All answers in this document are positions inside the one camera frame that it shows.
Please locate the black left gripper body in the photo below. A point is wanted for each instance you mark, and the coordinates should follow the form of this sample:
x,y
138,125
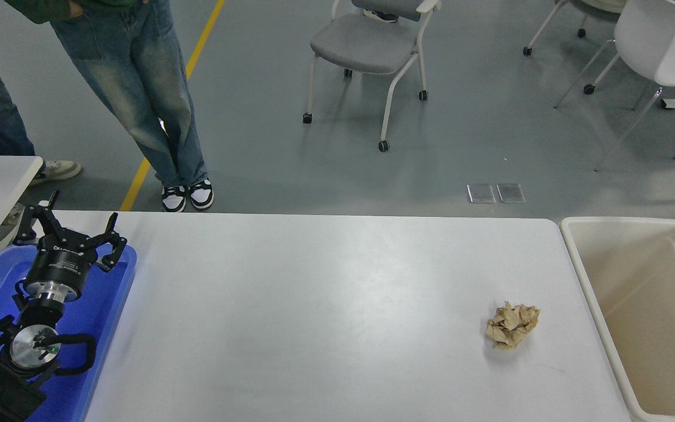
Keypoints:
x,y
59,264

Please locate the person's right hand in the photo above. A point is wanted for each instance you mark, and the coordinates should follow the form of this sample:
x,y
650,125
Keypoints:
x,y
77,7

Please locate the blue plastic tray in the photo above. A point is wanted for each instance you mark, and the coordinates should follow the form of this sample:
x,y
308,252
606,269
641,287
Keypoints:
x,y
103,305

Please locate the large pale plastic bin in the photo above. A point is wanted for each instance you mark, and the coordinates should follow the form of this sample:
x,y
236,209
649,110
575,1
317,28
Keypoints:
x,y
642,293

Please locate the white plastic shell chair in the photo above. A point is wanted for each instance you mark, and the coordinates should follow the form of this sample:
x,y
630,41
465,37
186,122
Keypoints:
x,y
648,35

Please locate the metal floor plate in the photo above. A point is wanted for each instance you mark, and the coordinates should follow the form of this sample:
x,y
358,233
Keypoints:
x,y
510,192
481,193

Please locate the white-framed wheeled chair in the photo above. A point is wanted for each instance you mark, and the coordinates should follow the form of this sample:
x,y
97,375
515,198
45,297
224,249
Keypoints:
x,y
527,51

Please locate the crumpled tan paper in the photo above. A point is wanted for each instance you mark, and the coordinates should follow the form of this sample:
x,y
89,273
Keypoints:
x,y
513,325

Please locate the grey padded wheeled chair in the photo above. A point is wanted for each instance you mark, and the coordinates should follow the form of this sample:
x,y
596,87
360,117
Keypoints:
x,y
367,44

